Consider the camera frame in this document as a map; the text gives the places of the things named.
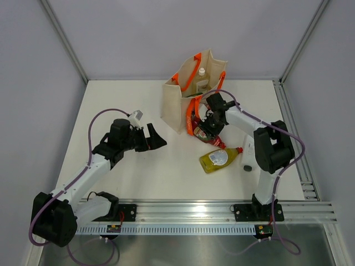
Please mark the aluminium mounting rail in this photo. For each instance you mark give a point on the aluminium mounting rail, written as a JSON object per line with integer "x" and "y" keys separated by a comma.
{"x": 220, "y": 211}

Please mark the white lotion bottle black cap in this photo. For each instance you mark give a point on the white lotion bottle black cap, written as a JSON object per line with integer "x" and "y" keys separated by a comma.
{"x": 248, "y": 161}

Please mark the yellow dish soap bottle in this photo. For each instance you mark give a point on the yellow dish soap bottle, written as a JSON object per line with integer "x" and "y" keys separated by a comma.
{"x": 218, "y": 159}

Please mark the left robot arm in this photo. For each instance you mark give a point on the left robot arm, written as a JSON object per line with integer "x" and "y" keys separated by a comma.
{"x": 56, "y": 216}

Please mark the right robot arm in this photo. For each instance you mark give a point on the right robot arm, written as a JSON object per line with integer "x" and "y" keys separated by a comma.
{"x": 273, "y": 152}

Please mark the canvas bag orange handles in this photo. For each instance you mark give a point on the canvas bag orange handles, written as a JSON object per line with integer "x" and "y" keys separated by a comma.
{"x": 176, "y": 109}

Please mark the slotted cable duct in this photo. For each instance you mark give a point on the slotted cable duct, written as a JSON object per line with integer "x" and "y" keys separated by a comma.
{"x": 168, "y": 229}

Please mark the red Fairy dish soap bottle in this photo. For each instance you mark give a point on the red Fairy dish soap bottle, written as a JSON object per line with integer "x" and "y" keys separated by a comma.
{"x": 200, "y": 131}

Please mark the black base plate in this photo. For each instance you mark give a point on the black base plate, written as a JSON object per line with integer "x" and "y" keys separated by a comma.
{"x": 252, "y": 212}
{"x": 126, "y": 213}

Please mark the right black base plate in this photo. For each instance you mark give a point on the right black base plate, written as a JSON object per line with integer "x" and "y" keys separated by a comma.
{"x": 252, "y": 212}

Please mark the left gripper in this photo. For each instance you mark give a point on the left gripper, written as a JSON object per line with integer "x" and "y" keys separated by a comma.
{"x": 153, "y": 142}

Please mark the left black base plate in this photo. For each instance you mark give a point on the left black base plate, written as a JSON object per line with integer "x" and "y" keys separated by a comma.
{"x": 126, "y": 213}

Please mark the right aluminium frame post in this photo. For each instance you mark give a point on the right aluminium frame post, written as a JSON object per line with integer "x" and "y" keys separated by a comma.
{"x": 318, "y": 14}

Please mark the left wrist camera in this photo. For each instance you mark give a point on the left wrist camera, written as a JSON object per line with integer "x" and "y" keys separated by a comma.
{"x": 134, "y": 119}

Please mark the left aluminium frame post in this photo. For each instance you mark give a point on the left aluminium frame post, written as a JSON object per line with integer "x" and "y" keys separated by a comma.
{"x": 63, "y": 39}

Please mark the small amber soap bottle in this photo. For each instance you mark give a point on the small amber soap bottle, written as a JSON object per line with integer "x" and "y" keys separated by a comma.
{"x": 202, "y": 81}

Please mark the green Fairy dish soap bottle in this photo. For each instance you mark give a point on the green Fairy dish soap bottle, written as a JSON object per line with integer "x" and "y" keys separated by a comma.
{"x": 194, "y": 95}

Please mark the aluminium frame post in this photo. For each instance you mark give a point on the aluminium frame post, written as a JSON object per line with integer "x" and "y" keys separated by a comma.
{"x": 318, "y": 14}
{"x": 63, "y": 39}

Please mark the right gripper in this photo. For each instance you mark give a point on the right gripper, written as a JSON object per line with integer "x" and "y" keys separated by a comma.
{"x": 212, "y": 132}

